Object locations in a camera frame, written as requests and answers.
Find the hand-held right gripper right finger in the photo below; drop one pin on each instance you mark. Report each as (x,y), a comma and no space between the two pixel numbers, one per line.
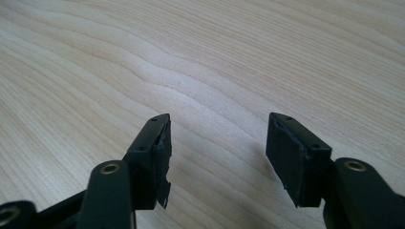
(296,162)

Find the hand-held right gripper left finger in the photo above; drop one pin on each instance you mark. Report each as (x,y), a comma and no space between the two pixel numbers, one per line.
(149,165)

